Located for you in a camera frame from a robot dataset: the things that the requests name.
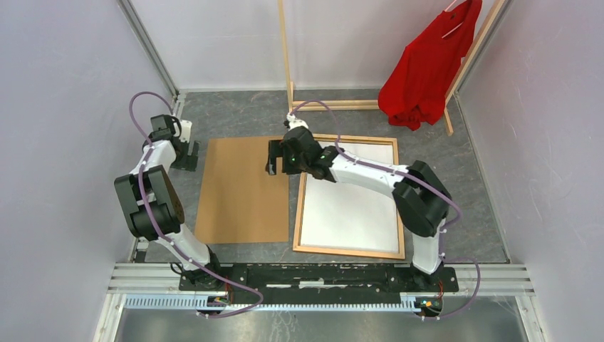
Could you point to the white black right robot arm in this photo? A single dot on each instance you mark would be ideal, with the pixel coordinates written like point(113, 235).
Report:
point(421, 200)

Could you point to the aluminium rail frame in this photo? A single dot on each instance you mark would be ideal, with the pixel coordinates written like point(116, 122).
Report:
point(148, 286)

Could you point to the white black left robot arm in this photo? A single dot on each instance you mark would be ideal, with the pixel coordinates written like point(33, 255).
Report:
point(152, 208)

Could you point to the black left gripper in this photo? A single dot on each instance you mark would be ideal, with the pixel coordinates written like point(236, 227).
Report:
point(189, 162)

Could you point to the white clothes hanger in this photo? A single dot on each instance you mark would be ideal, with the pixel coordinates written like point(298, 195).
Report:
point(460, 16)

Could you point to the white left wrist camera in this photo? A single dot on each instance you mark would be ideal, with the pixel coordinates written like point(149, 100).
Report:
point(185, 131)

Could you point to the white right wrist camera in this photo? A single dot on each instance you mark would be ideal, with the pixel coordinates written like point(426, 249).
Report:
point(292, 122)

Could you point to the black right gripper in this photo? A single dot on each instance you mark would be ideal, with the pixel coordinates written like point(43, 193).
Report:
point(279, 147)

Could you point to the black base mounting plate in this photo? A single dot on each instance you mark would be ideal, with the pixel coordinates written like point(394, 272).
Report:
point(322, 284)

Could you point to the red t-shirt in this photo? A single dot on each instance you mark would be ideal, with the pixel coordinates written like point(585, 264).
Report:
point(415, 91)

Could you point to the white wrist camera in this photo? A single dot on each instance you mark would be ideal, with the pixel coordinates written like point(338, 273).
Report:
point(292, 122)
point(185, 131)

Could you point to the wooden clothes rack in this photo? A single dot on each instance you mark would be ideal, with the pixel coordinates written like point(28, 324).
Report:
point(496, 11)

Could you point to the wooden picture frame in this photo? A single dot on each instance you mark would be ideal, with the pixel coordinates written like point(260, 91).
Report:
point(349, 252)

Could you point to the brown fibreboard backing board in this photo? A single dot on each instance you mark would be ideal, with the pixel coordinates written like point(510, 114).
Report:
point(239, 201)

